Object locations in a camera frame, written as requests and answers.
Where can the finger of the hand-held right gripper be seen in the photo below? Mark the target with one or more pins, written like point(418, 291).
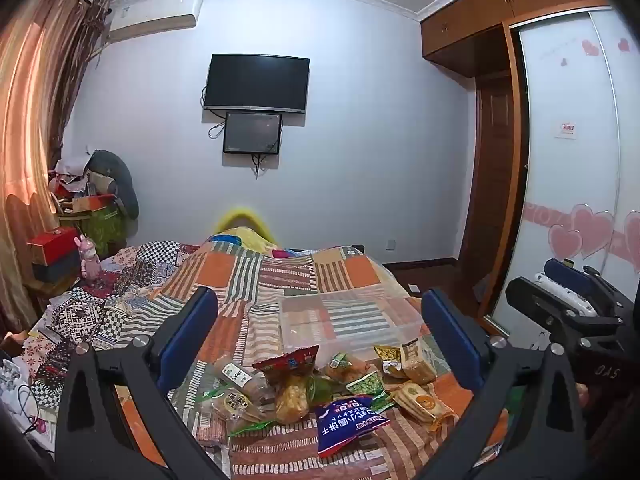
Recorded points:
point(530, 300)
point(570, 272)

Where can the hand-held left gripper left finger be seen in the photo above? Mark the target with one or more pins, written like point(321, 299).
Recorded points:
point(192, 330)

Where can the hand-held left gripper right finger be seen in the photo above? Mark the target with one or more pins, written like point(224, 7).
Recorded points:
point(452, 335)

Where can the beige cracker packet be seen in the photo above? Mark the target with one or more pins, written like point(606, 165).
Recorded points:
point(417, 362)

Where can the clear white-label biscuit packet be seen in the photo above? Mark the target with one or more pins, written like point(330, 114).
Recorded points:
point(235, 372)

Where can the dark gold snack packet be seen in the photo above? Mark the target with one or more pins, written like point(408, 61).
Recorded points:
point(387, 357)

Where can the yellow round biscuit packet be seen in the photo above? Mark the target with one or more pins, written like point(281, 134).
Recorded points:
point(422, 402)

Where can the brown cake packet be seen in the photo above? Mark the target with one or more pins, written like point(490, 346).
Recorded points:
point(237, 402)

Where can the striped brown snack packet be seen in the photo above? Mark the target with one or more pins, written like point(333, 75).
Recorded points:
point(210, 422)

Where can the red-topped snack packet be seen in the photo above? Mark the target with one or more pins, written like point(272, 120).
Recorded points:
point(287, 360)

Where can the green pea snack packet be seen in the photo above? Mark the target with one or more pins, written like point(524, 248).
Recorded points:
point(365, 384)

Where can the clear plastic storage container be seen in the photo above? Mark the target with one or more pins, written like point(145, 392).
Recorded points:
point(345, 317)

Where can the orange bread packet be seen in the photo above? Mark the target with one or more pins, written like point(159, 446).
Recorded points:
point(345, 366)

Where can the blue snack packet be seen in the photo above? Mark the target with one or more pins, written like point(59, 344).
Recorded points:
point(350, 422)

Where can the green leafy snack packet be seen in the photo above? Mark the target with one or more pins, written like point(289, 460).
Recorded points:
point(325, 391)

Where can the white sliding wardrobe door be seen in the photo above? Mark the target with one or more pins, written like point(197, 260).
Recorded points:
point(565, 160)

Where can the patchwork striped blanket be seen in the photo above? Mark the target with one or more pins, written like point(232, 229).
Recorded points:
point(300, 280)

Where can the yellow arched object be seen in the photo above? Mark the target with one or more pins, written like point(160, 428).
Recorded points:
point(245, 222)

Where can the pink bunny toy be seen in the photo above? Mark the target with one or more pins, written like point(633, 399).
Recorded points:
point(87, 260)

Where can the green patterned box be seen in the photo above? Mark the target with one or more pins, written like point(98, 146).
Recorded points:
point(105, 227)

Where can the white red door sticker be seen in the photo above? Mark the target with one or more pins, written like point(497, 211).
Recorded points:
point(567, 128)

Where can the dark box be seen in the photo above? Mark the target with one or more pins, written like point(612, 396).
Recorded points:
point(55, 271)

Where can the red box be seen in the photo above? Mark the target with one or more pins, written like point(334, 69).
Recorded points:
point(52, 245)

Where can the grey bag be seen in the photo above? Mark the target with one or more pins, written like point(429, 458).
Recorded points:
point(122, 180)

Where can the pile of clutter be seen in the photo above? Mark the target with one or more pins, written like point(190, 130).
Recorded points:
point(72, 185)

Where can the wooden wardrobe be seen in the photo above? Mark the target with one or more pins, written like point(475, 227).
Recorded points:
point(470, 30)

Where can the pink brown curtain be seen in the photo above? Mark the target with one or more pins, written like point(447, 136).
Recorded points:
point(35, 110)

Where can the white air conditioner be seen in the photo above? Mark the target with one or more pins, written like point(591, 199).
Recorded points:
point(155, 15)

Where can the small black wall monitor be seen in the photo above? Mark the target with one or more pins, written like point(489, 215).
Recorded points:
point(251, 132)

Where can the large black wall television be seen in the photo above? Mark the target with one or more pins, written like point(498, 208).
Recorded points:
point(257, 81)

